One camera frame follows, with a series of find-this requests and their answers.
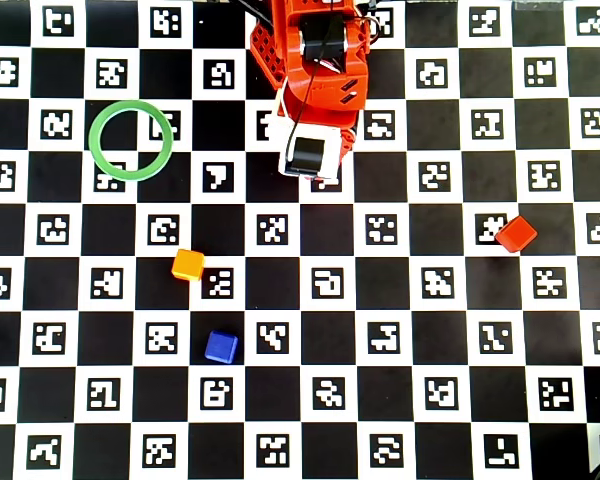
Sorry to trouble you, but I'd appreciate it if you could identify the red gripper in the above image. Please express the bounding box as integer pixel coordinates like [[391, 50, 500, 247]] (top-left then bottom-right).
[[337, 127, 357, 161]]

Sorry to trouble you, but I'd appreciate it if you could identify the red cube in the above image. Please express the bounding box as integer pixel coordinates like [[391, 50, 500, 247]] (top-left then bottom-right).
[[494, 214, 539, 254]]

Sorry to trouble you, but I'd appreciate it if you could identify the blue cube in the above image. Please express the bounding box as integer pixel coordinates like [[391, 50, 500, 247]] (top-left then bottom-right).
[[204, 329, 240, 364]]

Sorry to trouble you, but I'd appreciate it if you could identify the orange cube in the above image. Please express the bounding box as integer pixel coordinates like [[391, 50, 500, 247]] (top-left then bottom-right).
[[171, 248, 207, 282]]

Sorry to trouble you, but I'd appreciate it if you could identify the black white marker board mat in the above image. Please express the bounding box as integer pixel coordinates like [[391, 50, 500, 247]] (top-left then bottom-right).
[[0, 0, 600, 480]]

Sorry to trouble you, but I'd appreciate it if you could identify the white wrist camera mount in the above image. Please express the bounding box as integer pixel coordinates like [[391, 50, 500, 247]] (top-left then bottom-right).
[[277, 118, 342, 187]]

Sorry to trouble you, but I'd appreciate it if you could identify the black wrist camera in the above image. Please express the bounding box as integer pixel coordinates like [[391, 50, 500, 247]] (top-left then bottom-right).
[[291, 137, 327, 176]]

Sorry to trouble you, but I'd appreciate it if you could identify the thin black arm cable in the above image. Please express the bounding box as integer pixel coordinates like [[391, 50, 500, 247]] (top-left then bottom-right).
[[285, 0, 337, 164]]

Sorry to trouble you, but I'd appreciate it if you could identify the green ring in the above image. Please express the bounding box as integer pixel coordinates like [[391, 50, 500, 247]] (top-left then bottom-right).
[[88, 99, 174, 182]]

